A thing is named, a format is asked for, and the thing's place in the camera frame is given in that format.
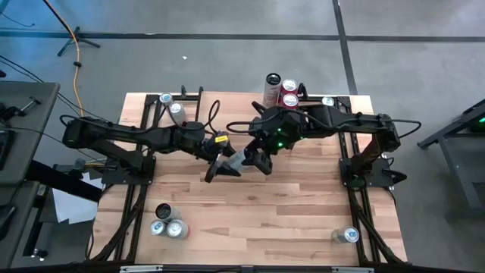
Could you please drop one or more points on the black metal clamp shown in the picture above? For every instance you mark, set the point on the black metal clamp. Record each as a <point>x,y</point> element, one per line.
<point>32,101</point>

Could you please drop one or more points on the black tripod stand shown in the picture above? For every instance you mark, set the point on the black tripod stand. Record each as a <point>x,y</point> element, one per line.
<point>77,38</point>

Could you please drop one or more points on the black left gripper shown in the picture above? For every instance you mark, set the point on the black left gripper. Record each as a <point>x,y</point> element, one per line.
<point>193,136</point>

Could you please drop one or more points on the black aluminium crossbar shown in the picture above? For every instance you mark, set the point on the black aluminium crossbar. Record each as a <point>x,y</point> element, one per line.
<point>189,97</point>

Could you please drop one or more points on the black knob clamp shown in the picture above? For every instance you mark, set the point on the black knob clamp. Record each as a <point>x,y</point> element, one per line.
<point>78,165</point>

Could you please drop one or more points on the grey side table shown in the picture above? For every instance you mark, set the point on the grey side table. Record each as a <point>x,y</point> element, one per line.
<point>38,91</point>
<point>19,197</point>

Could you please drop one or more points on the black frame beam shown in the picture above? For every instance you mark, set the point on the black frame beam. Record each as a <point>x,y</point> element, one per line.
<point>208,270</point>

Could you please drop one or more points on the white paper sheet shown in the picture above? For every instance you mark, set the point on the white paper sheet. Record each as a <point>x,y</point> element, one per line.
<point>72,208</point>

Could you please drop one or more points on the grey metal cart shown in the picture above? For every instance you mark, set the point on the grey metal cart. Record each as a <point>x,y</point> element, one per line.
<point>454,159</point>

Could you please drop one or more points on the slim blue striped can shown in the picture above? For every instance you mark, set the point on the slim blue striped can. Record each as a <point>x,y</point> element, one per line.
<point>328,101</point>

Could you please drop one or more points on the black table clamp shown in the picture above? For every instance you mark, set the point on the black table clamp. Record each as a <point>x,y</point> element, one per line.
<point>184,91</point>
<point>304,91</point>

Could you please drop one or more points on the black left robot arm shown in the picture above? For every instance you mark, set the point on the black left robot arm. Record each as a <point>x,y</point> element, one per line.
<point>125,132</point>

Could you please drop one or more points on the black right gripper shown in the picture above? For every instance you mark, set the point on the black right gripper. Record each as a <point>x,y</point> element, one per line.
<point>288,123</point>

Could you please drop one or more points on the black diagonal beam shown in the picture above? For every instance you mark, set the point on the black diagonal beam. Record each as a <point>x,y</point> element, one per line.
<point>60,180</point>

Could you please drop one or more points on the slim silver can blue tab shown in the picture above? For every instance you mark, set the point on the slim silver can blue tab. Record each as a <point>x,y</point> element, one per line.
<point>165,98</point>
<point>349,235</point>
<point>157,227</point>

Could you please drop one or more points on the yellow tag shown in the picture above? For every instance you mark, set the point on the yellow tag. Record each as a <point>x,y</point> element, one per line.
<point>221,139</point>

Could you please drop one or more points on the red Fanta can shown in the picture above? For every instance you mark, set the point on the red Fanta can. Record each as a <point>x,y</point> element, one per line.
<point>290,101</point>
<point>289,85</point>

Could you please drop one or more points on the silver metal bracket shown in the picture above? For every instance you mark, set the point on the silver metal bracket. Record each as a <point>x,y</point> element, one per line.
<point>352,270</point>
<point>141,268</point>

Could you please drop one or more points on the silver orange can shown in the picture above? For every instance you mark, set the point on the silver orange can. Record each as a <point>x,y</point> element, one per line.
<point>175,229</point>
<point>177,112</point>

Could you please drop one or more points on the dark tablet device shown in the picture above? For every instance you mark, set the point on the dark tablet device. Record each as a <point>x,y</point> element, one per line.
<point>4,149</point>

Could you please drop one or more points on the slim silver Celsius can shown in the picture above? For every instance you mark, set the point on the slim silver Celsius can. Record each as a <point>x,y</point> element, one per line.
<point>238,159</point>
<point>164,211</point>
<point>272,91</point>

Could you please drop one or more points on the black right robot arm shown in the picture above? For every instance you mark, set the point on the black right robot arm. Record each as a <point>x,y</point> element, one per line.
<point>352,119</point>

